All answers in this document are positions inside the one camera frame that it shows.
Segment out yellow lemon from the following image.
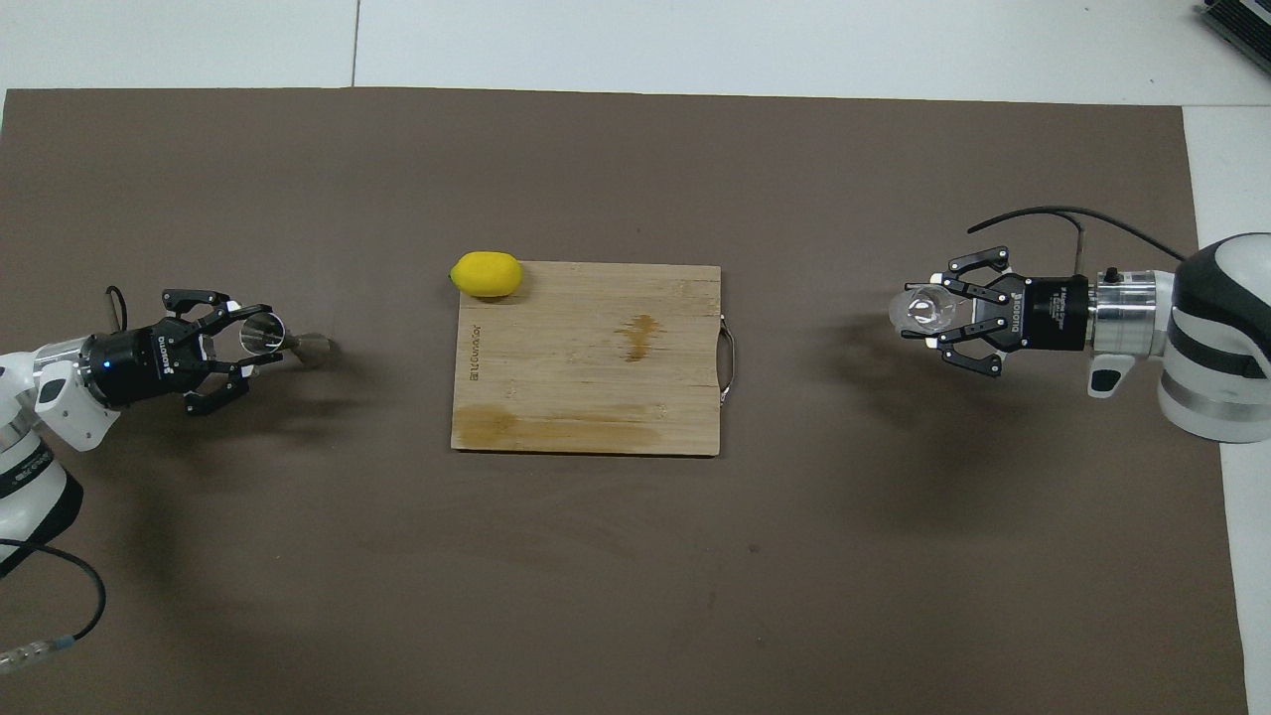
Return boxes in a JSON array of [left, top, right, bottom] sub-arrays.
[[450, 251, 524, 300]]

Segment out dark-based glass cup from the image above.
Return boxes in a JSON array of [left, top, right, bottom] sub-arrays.
[[238, 311, 336, 370]]

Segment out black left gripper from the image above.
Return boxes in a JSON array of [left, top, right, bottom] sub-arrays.
[[81, 288, 284, 416]]

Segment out clear glass cup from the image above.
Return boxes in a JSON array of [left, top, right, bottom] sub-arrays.
[[889, 283, 969, 337]]

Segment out brown table mat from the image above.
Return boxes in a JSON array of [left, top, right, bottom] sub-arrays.
[[0, 87, 1250, 715]]

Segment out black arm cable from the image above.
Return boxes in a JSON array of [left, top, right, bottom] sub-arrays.
[[0, 286, 130, 676], [968, 206, 1188, 289]]

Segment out grey ribbed device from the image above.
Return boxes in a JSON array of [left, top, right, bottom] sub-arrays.
[[1197, 0, 1271, 75]]

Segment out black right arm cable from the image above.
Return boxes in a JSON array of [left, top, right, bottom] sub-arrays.
[[968, 206, 1188, 289]]

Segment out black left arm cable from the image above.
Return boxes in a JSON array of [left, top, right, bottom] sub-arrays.
[[0, 286, 130, 676]]

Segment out wooden cutting board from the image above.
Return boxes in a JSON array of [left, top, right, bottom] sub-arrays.
[[450, 261, 738, 458]]

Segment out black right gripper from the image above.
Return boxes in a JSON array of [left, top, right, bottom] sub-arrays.
[[899, 246, 1098, 378]]

